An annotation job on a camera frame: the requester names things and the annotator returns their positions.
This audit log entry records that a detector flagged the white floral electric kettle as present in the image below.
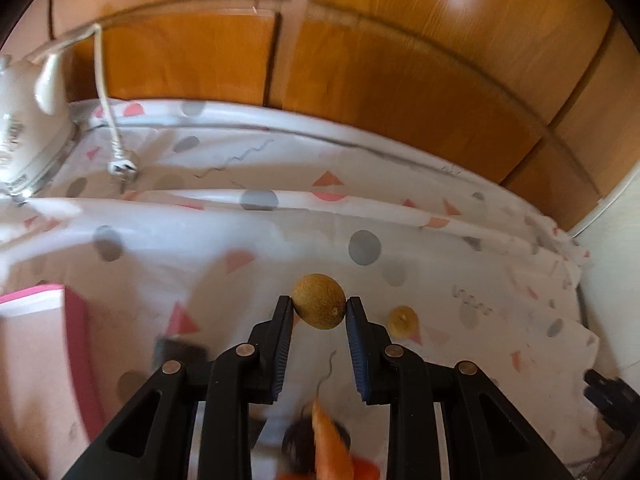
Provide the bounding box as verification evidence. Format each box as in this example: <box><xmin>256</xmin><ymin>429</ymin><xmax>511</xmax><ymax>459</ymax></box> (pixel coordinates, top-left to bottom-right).
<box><xmin>0</xmin><ymin>52</ymin><xmax>82</xmax><ymax>204</ymax></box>

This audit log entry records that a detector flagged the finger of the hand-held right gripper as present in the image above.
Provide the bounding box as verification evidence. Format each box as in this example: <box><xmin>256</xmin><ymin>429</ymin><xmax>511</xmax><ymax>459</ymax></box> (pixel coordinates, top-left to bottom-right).
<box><xmin>584</xmin><ymin>369</ymin><xmax>632</xmax><ymax>436</ymax></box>

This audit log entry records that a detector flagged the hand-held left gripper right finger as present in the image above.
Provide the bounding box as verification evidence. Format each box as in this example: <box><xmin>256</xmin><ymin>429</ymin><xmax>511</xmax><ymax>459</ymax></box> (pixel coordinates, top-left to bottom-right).
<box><xmin>345</xmin><ymin>296</ymin><xmax>583</xmax><ymax>480</ymax></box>

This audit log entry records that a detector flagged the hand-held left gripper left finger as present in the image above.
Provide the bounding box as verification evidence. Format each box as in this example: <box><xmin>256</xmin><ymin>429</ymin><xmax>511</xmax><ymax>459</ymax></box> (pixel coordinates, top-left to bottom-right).
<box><xmin>62</xmin><ymin>296</ymin><xmax>294</xmax><ymax>480</ymax></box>

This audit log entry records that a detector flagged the small yellow-brown round fruit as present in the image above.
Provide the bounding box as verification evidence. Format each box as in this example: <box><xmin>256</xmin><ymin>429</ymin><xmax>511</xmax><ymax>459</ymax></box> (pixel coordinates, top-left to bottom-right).
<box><xmin>388</xmin><ymin>306</ymin><xmax>419</xmax><ymax>339</ymax></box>

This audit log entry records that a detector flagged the dark blurred object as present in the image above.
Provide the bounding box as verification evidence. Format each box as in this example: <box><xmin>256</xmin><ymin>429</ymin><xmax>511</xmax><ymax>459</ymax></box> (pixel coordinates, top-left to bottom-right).
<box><xmin>281</xmin><ymin>419</ymin><xmax>351</xmax><ymax>467</ymax></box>

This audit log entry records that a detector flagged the white patterned tablecloth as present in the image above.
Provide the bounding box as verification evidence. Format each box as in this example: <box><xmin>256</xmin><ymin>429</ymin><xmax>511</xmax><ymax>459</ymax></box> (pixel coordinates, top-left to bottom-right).
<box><xmin>0</xmin><ymin>99</ymin><xmax>601</xmax><ymax>480</ymax></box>

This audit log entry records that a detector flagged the brown round fruit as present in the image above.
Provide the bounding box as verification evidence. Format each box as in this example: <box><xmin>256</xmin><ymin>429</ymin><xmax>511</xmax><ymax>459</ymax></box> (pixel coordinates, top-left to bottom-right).
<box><xmin>291</xmin><ymin>273</ymin><xmax>347</xmax><ymax>331</ymax></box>

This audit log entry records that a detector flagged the orange blurred object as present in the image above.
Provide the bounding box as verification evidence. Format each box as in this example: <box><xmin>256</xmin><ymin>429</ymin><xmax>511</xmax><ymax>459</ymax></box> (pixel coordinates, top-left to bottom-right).
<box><xmin>277</xmin><ymin>395</ymin><xmax>382</xmax><ymax>480</ymax></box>

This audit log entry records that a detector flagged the white power cord with plug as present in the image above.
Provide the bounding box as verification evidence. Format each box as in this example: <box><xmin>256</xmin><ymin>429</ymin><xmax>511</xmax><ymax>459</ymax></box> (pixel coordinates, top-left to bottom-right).
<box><xmin>27</xmin><ymin>22</ymin><xmax>140</xmax><ymax>187</ymax></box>

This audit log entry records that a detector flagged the pink-rimmed cardboard tray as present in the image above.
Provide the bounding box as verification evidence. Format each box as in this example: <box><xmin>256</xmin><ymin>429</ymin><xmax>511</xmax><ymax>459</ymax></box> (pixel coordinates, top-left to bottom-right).
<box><xmin>0</xmin><ymin>284</ymin><xmax>108</xmax><ymax>467</ymax></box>

